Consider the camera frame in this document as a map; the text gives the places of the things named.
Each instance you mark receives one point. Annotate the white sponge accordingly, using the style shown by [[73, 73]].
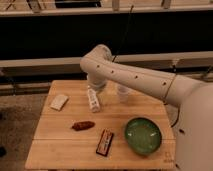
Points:
[[59, 101]]

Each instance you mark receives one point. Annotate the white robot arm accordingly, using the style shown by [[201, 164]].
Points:
[[193, 98]]

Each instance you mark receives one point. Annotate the clear plastic cup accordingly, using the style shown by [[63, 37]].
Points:
[[123, 93]]

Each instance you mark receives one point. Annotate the white tube bottle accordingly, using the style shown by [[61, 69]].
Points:
[[93, 100]]

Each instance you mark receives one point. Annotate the brown sausage-shaped item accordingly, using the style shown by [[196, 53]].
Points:
[[84, 125]]

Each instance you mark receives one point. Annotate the black red candy bar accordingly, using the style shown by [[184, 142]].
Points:
[[104, 143]]

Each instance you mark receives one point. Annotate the green plate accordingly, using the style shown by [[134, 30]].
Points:
[[143, 136]]

